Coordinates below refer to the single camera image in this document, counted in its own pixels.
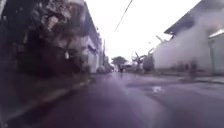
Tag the distant tree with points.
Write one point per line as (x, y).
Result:
(119, 61)

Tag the tall pale building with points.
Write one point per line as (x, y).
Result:
(92, 50)

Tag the building with dark roof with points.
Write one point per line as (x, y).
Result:
(195, 16)

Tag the pale gate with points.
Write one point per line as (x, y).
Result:
(218, 53)

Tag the long white wall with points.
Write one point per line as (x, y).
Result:
(180, 50)

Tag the dark overgrown wall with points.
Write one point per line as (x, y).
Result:
(40, 50)

